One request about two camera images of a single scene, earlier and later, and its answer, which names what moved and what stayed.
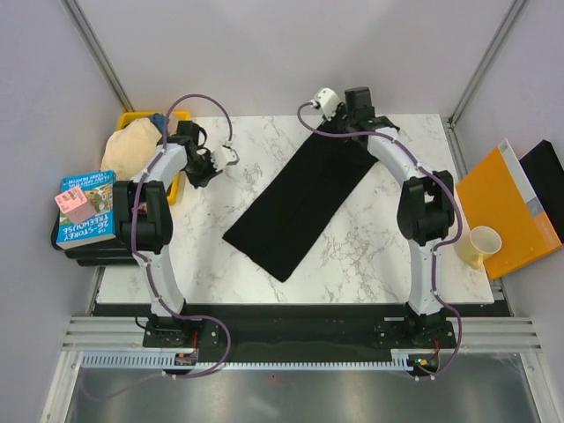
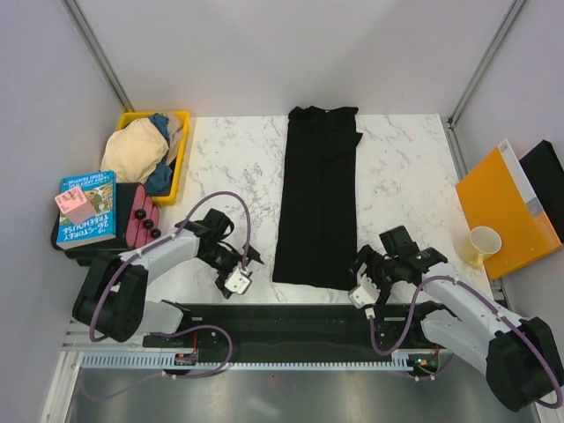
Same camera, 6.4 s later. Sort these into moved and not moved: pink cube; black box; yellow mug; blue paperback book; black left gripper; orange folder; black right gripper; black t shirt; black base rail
Moved: black right gripper; black left gripper; black t shirt
Not moved: pink cube; orange folder; blue paperback book; black box; black base rail; yellow mug
